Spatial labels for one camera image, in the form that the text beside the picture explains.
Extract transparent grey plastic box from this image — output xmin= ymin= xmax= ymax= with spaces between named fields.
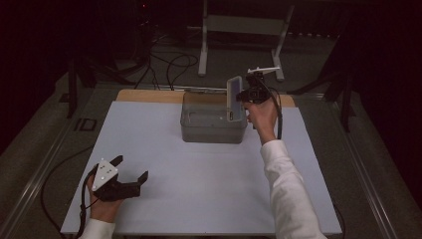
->
xmin=179 ymin=87 xmax=249 ymax=144

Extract white table mat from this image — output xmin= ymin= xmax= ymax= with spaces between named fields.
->
xmin=60 ymin=101 xmax=343 ymax=237

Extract black stand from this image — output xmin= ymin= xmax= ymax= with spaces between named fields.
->
xmin=288 ymin=31 xmax=356 ymax=133
xmin=65 ymin=57 xmax=98 ymax=120

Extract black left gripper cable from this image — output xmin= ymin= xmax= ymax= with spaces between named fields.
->
xmin=40 ymin=144 xmax=101 ymax=239

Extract white metal stand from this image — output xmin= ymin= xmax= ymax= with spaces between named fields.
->
xmin=197 ymin=0 xmax=296 ymax=83

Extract clear container lid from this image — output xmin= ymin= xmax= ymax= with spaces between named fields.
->
xmin=226 ymin=75 xmax=244 ymax=122

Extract person's left hand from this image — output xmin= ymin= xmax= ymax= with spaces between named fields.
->
xmin=86 ymin=174 xmax=124 ymax=224

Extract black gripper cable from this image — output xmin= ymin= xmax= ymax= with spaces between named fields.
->
xmin=264 ymin=86 xmax=284 ymax=140
xmin=40 ymin=144 xmax=101 ymax=239

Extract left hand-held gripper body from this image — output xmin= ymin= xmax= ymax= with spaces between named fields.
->
xmin=91 ymin=158 xmax=141 ymax=202

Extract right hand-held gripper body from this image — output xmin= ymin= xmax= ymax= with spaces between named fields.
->
xmin=240 ymin=66 xmax=282 ymax=105

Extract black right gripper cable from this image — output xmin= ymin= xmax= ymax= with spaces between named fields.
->
xmin=264 ymin=86 xmax=284 ymax=140

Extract black floor cables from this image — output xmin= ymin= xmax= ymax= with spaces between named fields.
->
xmin=133 ymin=33 xmax=200 ymax=92

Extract black square floor frame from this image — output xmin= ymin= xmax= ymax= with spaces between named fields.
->
xmin=74 ymin=117 xmax=99 ymax=132

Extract person's right hand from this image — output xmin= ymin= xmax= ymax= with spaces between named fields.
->
xmin=243 ymin=96 xmax=279 ymax=146

